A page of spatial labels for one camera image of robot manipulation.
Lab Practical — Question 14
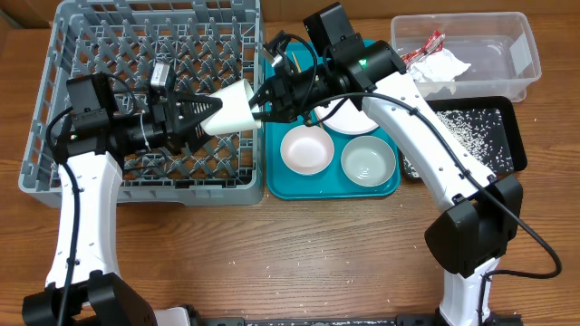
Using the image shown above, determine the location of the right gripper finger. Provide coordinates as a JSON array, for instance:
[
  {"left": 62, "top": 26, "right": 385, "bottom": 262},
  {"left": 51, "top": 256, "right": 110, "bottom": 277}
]
[
  {"left": 252, "top": 110, "right": 290, "bottom": 123},
  {"left": 248, "top": 80, "right": 279, "bottom": 108}
]

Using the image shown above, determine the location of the white rice pile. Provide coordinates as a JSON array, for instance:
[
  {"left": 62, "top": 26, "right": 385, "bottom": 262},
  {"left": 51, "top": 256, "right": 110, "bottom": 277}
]
[{"left": 401, "top": 107, "right": 516, "bottom": 178}]

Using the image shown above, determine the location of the black rectangular tray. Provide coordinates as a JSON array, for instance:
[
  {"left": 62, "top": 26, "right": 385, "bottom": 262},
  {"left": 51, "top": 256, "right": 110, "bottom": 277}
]
[{"left": 429, "top": 96, "right": 527, "bottom": 174}]

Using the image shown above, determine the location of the clear plastic storage bin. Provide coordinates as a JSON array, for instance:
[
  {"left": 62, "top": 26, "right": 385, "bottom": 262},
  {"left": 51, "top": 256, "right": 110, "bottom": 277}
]
[{"left": 391, "top": 12, "right": 542, "bottom": 102}]

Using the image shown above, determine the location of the white napkin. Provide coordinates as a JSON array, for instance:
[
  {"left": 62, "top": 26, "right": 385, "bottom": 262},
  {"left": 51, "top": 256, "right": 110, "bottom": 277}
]
[{"left": 408, "top": 48, "right": 471, "bottom": 82}]

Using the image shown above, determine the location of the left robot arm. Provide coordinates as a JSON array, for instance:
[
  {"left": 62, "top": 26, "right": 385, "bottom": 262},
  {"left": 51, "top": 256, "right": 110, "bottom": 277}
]
[{"left": 22, "top": 72, "right": 222, "bottom": 325}]

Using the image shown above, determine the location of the grey bowl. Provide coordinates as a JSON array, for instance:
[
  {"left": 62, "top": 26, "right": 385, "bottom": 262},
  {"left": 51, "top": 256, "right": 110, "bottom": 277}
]
[{"left": 341, "top": 136, "right": 397, "bottom": 187}]

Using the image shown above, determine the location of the grey plastic dish rack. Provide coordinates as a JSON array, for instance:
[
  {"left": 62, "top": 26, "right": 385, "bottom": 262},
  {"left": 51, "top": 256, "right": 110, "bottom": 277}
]
[{"left": 18, "top": 0, "right": 264, "bottom": 207}]

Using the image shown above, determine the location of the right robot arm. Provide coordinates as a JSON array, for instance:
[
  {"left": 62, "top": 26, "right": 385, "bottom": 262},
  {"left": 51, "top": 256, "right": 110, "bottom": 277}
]
[{"left": 252, "top": 4, "right": 523, "bottom": 325}]

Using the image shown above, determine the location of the red snack wrapper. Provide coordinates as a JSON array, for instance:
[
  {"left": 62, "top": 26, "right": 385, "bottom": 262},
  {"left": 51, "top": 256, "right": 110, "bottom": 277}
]
[{"left": 402, "top": 30, "right": 446, "bottom": 65}]

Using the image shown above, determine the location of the white paper cup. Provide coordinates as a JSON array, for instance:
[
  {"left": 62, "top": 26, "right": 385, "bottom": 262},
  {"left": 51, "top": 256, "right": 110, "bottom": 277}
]
[{"left": 201, "top": 79, "right": 263, "bottom": 136}]

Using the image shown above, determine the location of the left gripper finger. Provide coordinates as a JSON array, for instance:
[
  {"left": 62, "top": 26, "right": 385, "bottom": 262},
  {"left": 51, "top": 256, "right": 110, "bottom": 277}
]
[
  {"left": 179, "top": 124, "right": 212, "bottom": 154},
  {"left": 171, "top": 92, "right": 223, "bottom": 136}
]

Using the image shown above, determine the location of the long wooden chopstick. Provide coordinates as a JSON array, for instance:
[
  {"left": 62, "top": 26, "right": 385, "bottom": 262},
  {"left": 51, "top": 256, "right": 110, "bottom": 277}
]
[{"left": 292, "top": 53, "right": 301, "bottom": 72}]

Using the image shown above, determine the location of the large pink plate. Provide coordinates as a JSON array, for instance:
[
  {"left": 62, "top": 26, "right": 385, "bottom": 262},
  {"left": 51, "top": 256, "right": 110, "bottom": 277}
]
[{"left": 323, "top": 100, "right": 378, "bottom": 136}]

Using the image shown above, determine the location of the pink bowl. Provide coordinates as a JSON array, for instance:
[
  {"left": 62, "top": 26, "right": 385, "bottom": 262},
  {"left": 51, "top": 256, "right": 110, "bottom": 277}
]
[{"left": 280, "top": 125, "right": 334, "bottom": 176}]

